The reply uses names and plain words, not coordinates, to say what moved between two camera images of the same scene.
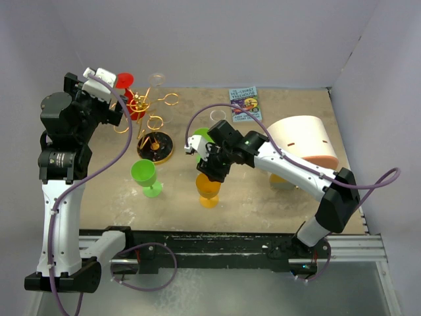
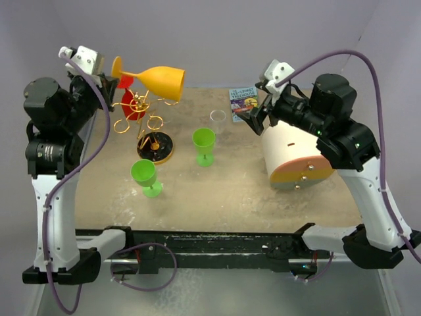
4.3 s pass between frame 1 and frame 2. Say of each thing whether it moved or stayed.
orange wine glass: moved
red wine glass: stayed
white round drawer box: stayed
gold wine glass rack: stayed
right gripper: moved
